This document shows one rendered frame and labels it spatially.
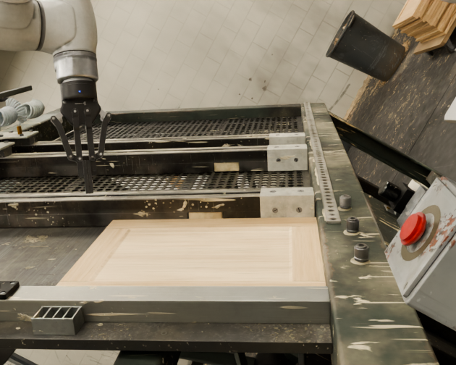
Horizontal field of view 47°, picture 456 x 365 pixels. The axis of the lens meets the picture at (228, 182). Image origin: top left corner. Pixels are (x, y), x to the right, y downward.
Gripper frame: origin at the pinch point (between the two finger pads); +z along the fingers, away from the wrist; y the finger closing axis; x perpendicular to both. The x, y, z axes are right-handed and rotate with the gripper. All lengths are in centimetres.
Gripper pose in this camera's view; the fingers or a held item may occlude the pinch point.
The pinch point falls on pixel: (87, 177)
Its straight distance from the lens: 116.7
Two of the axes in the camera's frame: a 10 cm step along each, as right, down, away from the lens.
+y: -9.5, 1.0, -3.0
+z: 1.2, 9.9, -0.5
